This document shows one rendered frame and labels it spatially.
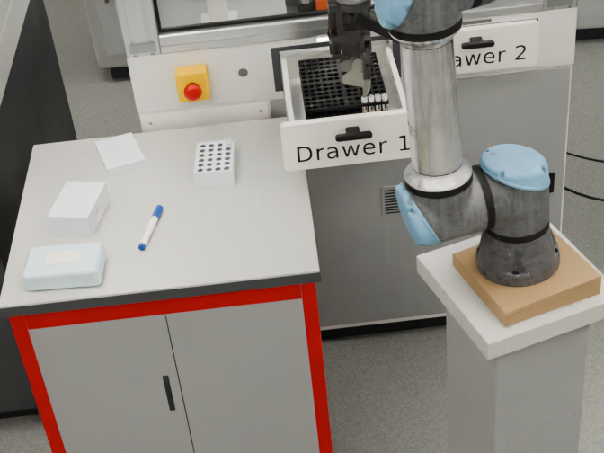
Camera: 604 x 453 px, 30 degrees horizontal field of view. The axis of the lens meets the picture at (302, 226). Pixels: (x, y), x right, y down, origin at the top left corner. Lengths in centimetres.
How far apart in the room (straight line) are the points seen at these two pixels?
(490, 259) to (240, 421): 70
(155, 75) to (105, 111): 172
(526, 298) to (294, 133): 59
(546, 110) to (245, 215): 83
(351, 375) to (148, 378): 83
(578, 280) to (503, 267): 14
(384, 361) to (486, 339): 108
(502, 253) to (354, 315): 107
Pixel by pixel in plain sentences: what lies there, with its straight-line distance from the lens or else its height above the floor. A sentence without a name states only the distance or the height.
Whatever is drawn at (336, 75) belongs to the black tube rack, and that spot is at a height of 89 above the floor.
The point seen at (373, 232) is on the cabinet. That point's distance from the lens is 288.
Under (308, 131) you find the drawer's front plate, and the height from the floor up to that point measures 91.
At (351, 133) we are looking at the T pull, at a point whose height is 91.
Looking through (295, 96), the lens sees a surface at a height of 84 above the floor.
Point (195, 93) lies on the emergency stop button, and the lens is 254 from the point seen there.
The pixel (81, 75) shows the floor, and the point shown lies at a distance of 460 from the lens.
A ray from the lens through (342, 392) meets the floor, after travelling 299.
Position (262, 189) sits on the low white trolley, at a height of 76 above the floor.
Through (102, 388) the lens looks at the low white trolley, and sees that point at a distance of 238.
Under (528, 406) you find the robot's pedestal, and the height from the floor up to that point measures 52.
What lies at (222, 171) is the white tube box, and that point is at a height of 80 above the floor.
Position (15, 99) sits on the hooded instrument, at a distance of 304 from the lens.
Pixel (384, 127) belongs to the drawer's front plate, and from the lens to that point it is 230.
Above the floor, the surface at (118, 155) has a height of 78.
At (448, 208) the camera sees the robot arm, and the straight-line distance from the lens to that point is 191.
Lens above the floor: 212
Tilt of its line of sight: 37 degrees down
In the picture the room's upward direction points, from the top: 6 degrees counter-clockwise
